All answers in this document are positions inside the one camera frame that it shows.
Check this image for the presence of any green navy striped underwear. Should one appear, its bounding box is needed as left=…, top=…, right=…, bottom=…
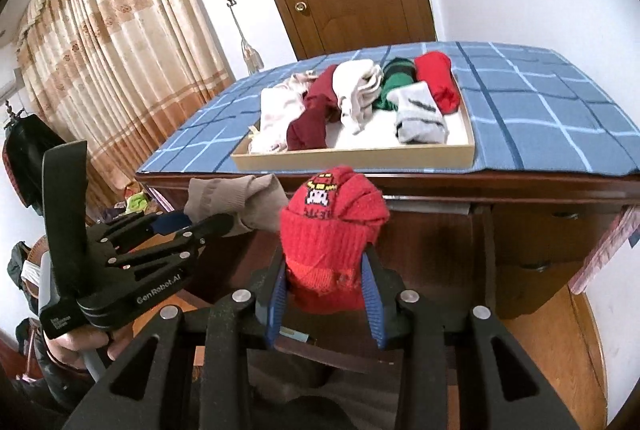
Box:
left=372, top=56, right=418, bottom=111

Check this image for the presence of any grey striped sock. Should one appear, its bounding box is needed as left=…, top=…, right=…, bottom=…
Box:
left=386, top=80, right=449, bottom=145

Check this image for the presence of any taupe sock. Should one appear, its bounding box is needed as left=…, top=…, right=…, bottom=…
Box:
left=184, top=174, right=291, bottom=237

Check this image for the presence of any bright green cloth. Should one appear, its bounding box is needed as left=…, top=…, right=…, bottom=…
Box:
left=125, top=193, right=152, bottom=214

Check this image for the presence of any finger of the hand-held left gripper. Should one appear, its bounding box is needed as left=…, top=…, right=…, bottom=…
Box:
left=92, top=211, right=194, bottom=252
left=107, top=213, right=236, bottom=282

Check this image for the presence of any person's left hand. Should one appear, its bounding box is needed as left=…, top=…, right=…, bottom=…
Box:
left=47, top=324, right=136, bottom=361

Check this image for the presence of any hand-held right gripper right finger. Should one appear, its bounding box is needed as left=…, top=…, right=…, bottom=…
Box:
left=360, top=250, right=581, bottom=430

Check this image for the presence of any red patterned knit sock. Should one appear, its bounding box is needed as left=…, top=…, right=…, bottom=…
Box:
left=279, top=165, right=391, bottom=315

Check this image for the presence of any person's left forearm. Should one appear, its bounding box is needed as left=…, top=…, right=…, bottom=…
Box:
left=0, top=340, right=101, bottom=430

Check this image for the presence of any beige wooden tray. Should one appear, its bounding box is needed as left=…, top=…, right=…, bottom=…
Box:
left=231, top=59, right=476, bottom=172

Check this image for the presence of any beige patterned curtain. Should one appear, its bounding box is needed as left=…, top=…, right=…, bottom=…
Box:
left=17, top=0, right=236, bottom=211

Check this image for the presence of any curtain tieback tassel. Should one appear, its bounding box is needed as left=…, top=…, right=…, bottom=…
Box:
left=230, top=5, right=265, bottom=74

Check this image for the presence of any pale pink white underwear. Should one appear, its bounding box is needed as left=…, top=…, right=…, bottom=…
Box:
left=250, top=71, right=313, bottom=155

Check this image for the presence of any cream underwear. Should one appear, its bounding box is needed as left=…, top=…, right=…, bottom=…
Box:
left=331, top=59, right=387, bottom=135

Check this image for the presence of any pink hanging cloth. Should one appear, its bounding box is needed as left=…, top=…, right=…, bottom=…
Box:
left=570, top=205, right=640, bottom=296

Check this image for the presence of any black hanging bag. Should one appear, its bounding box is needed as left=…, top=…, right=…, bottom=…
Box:
left=2, top=113, right=66, bottom=216

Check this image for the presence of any blue checked tablecloth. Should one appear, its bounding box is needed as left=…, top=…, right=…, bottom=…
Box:
left=136, top=40, right=640, bottom=176

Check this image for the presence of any dark wooden desk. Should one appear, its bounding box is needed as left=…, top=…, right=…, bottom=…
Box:
left=135, top=169, right=640, bottom=321

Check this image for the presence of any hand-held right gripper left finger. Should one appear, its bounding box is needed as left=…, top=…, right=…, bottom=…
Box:
left=65, top=247, right=291, bottom=430

